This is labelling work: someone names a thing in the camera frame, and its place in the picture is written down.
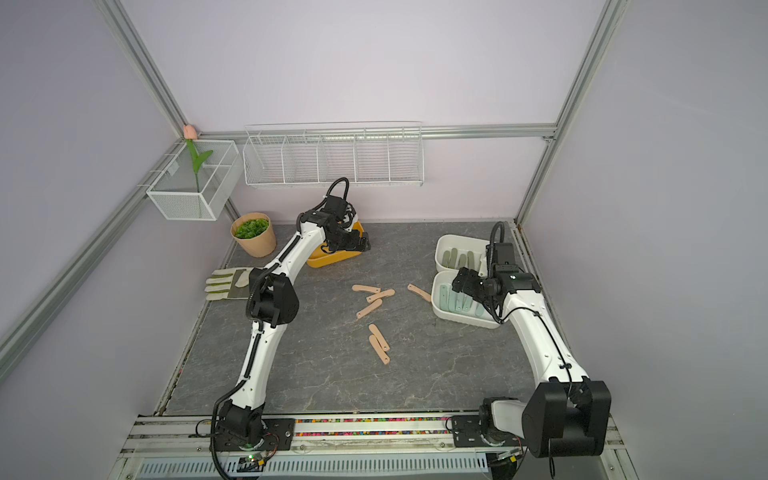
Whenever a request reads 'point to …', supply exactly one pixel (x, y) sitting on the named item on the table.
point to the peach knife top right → (421, 293)
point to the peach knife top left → (366, 289)
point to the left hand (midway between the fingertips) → (361, 246)
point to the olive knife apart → (445, 259)
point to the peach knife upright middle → (369, 309)
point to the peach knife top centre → (383, 294)
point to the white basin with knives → (463, 245)
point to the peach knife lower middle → (379, 337)
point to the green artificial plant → (251, 228)
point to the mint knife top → (479, 310)
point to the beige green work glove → (228, 284)
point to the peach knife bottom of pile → (385, 358)
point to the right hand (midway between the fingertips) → (466, 285)
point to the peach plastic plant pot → (262, 245)
